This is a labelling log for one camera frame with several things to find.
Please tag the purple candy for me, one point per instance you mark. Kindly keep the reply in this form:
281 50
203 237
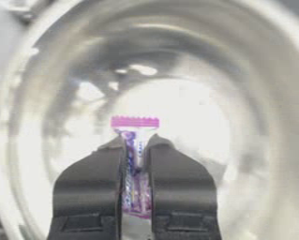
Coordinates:
135 122

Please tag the steel bowl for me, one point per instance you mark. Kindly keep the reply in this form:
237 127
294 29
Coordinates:
240 93

